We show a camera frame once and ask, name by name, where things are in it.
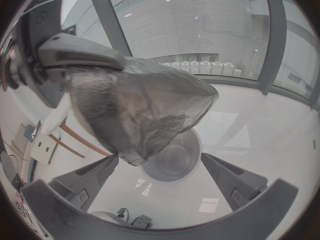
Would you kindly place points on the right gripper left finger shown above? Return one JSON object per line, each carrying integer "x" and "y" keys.
{"x": 85, "y": 181}

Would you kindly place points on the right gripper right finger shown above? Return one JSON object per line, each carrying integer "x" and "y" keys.
{"x": 235, "y": 184}

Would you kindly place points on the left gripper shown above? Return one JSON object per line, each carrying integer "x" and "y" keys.
{"x": 42, "y": 16}

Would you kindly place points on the black plastic bag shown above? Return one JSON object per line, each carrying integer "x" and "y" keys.
{"x": 140, "y": 109}

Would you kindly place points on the grey trash bin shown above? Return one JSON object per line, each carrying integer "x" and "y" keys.
{"x": 175, "y": 164}

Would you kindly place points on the white low cabinet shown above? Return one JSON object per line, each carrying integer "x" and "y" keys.
{"x": 42, "y": 151}

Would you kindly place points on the white wooden chair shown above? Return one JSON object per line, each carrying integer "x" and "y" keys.
{"x": 53, "y": 119}

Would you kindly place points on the window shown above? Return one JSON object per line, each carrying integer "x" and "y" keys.
{"x": 110, "y": 21}

